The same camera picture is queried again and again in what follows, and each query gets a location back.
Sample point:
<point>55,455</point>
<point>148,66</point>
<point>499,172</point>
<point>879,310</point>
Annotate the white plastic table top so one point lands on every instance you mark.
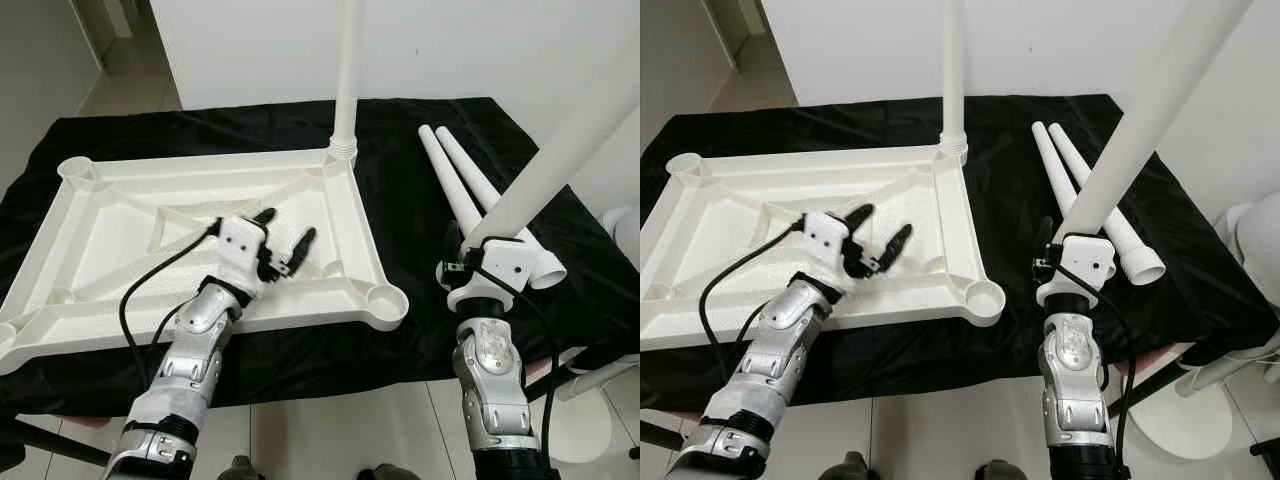
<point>740,200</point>
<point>130,200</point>

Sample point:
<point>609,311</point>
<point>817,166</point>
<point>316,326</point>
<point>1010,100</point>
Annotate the white plastic table leg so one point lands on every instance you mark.
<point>1050,160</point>
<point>347,70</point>
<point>953,70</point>
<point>445,175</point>
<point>550,160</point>
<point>1150,110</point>
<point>1140,255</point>
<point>470,170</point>

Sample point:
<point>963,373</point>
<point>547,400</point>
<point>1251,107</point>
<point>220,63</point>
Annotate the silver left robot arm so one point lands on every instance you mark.
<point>780,330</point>
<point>195,320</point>

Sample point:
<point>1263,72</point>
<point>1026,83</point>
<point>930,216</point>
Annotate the black cloth cover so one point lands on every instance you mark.
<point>1010,180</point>
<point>400,180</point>

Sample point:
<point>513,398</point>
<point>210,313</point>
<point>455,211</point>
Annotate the grey robot right leg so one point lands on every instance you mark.
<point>998,471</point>
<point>388,472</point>

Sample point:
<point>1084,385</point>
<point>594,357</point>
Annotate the grey robot leg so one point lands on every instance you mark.
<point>998,471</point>
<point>388,472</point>
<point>242,470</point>
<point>848,468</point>

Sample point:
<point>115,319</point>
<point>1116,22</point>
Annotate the grey robot left leg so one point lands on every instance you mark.
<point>848,468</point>
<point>242,470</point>

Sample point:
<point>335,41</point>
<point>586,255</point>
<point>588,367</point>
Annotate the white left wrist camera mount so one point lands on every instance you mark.
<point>825,235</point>
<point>240,240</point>

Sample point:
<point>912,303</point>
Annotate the black metal frame bar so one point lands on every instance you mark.
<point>1150,380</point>
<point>560,372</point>
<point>50,442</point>
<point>662,434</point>

